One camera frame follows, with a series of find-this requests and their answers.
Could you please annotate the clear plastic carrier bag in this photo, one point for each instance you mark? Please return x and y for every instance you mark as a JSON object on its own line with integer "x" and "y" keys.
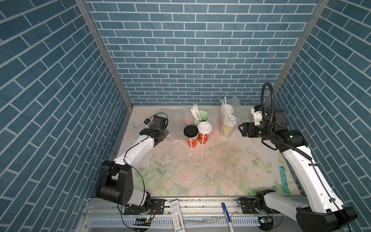
{"x": 234, "y": 101}

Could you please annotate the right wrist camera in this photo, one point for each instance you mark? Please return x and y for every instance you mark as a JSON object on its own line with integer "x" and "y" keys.
{"x": 257, "y": 114}

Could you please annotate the white blue label card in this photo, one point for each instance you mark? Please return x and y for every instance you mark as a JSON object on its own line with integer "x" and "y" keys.
{"x": 177, "y": 216}

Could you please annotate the blue white marker pen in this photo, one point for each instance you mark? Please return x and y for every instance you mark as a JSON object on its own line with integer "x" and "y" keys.
{"x": 227, "y": 216}

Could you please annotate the red cup black lid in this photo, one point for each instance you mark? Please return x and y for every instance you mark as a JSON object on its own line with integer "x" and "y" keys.
{"x": 191, "y": 133}

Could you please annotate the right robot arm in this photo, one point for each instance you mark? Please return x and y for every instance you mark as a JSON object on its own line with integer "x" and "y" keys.
{"x": 323, "y": 211}

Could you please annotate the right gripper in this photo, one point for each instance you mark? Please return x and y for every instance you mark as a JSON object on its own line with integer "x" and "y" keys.
{"x": 249, "y": 125}

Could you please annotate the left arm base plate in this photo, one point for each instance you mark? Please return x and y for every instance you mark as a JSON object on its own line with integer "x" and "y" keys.
{"x": 156, "y": 206}

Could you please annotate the beige cup white lid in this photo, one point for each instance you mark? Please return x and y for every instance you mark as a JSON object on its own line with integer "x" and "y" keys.
{"x": 227, "y": 125}

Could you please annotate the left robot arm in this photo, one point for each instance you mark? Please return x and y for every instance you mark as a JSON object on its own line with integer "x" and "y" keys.
{"x": 115, "y": 181}

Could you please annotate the green straw holder cup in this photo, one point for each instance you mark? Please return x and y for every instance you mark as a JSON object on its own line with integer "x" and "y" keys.
{"x": 204, "y": 117}

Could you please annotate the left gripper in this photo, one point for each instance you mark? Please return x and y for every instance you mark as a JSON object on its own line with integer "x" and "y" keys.
{"x": 165, "y": 132}

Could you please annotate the spare clear plastic bags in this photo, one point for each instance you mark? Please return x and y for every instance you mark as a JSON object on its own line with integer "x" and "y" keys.
{"x": 176, "y": 118}

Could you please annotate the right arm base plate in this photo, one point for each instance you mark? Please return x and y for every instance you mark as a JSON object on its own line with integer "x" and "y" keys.
{"x": 249, "y": 206}

